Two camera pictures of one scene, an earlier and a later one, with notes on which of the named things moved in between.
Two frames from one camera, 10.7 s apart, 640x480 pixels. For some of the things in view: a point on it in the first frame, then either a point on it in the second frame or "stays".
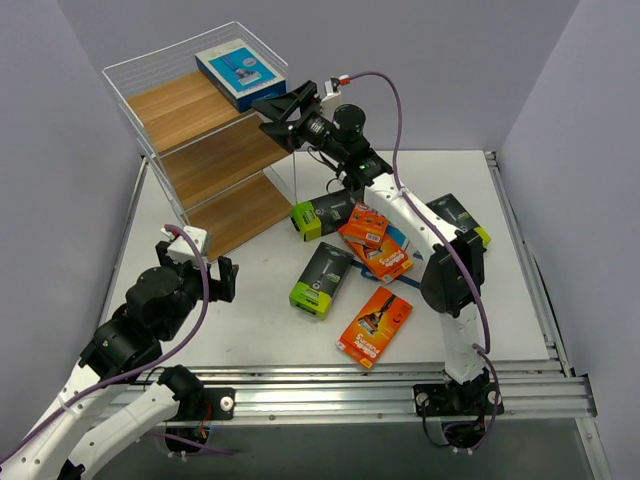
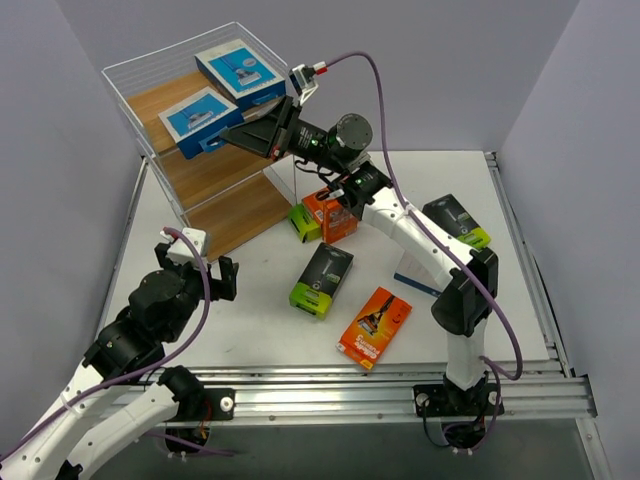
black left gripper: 215,279 stays
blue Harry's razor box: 240,74 stays
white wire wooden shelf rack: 227,177 stays
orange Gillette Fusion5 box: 372,330 stays
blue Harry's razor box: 413,275 to 200,121
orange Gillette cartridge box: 365,226 to 315,204
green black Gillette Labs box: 322,278 stays
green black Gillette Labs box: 450,211 stays
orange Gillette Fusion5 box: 385,262 to 337,222
